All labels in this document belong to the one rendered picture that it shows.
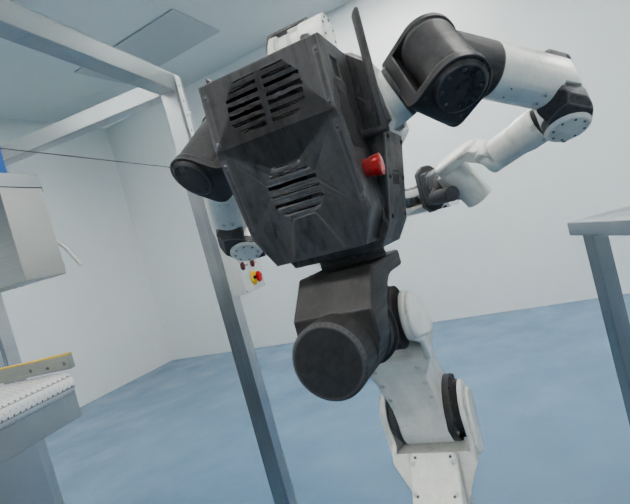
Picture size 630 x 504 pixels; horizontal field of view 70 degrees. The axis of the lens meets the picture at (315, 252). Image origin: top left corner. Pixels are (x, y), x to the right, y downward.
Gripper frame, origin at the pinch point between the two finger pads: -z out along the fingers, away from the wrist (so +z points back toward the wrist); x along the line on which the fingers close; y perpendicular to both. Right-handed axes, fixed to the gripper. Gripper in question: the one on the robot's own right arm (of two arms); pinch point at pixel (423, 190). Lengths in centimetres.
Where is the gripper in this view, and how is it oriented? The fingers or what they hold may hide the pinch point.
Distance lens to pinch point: 131.0
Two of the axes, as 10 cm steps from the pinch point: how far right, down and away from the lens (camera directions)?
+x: 2.7, 9.6, 0.6
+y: 9.5, -2.7, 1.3
